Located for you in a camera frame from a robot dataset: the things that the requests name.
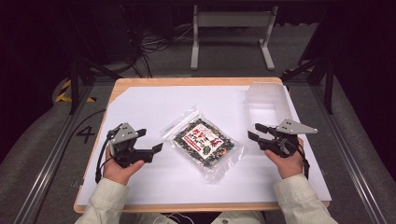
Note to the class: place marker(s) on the clear bag of dried seaweed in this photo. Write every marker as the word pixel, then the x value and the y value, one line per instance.
pixel 204 143

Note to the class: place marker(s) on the yellow and black hazard tape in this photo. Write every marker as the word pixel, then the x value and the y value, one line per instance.
pixel 63 93

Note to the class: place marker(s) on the white metal stand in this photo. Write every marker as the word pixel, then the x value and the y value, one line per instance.
pixel 233 18

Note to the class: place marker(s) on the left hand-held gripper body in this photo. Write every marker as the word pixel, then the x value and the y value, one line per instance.
pixel 124 152

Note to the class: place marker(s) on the clear plastic container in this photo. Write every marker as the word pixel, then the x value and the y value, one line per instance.
pixel 267 99

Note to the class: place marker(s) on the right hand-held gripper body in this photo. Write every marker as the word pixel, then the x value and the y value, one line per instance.
pixel 281 146

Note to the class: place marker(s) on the person's left hand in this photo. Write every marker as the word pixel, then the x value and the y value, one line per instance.
pixel 116 172

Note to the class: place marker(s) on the black metal stand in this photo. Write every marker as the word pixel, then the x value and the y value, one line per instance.
pixel 328 87
pixel 74 84

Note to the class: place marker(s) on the aluminium floor rail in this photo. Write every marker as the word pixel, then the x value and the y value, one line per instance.
pixel 351 161
pixel 46 174

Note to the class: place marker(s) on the person's right hand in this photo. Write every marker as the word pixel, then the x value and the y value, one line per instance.
pixel 291 165

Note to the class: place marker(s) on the white paper sheet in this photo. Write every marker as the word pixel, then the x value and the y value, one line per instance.
pixel 174 99

